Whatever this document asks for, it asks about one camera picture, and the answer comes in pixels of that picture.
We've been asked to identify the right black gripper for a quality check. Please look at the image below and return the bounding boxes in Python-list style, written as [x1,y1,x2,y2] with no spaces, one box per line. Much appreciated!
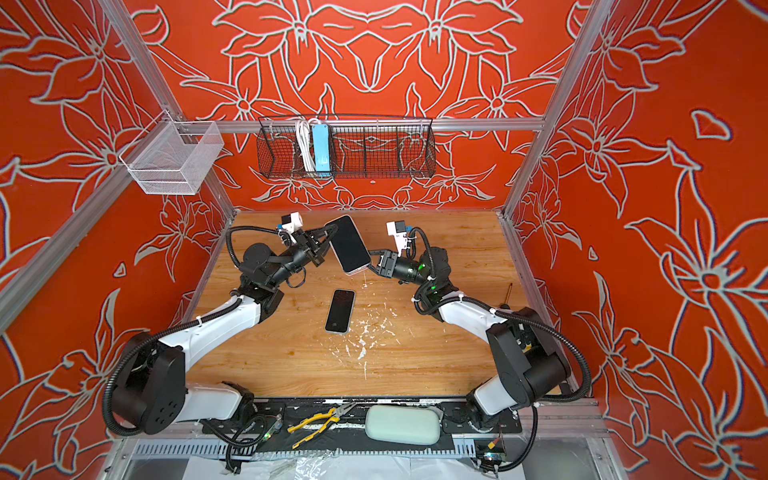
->
[357,252,435,292]

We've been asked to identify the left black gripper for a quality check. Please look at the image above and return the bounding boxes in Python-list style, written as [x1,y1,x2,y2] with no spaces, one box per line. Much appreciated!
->
[268,226,337,291]

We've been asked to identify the black phone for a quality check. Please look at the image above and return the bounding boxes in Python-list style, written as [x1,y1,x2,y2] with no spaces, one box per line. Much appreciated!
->
[326,215,371,275]
[324,289,356,335]

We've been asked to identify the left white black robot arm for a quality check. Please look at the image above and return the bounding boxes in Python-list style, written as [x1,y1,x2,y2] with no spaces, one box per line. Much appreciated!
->
[101,226,338,437]

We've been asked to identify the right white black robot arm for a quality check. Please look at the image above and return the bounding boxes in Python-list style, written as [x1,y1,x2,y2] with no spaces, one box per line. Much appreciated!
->
[370,221,592,417]

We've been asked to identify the black phone on table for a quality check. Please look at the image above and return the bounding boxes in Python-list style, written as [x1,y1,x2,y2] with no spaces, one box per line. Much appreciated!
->
[324,289,356,335]

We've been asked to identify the light blue box in basket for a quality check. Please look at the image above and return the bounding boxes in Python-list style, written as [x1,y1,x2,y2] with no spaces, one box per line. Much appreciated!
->
[312,123,331,176]

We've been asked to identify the pale green pouch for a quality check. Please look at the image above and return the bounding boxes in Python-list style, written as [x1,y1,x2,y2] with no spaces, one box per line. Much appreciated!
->
[365,405,441,446]

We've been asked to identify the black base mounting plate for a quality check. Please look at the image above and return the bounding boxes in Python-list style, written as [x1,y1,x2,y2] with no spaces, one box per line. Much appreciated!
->
[202,397,522,460]

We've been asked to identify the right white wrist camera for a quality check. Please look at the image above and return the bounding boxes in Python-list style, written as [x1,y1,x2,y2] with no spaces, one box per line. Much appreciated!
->
[386,220,411,256]

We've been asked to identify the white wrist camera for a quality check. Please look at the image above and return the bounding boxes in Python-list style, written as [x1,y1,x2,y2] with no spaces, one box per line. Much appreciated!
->
[386,220,411,256]
[277,212,304,239]

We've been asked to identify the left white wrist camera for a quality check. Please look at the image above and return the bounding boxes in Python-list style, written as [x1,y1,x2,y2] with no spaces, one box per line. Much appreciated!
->
[277,212,304,239]

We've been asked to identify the black wire wall basket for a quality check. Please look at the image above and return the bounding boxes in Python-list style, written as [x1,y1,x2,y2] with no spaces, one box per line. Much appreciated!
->
[256,115,437,180]

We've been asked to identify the white cable bundle in basket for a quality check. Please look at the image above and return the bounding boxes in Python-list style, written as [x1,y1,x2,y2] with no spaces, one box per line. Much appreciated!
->
[295,119,317,174]

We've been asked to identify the black handled screwdriver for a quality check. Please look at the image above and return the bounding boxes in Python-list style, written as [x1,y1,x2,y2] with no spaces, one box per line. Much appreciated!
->
[500,282,514,310]

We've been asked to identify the yellow handled pliers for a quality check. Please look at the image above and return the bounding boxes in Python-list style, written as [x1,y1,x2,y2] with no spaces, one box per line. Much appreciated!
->
[288,402,357,450]

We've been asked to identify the clear plastic wall bin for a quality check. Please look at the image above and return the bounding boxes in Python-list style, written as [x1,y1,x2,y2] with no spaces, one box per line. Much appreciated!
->
[120,120,224,196]

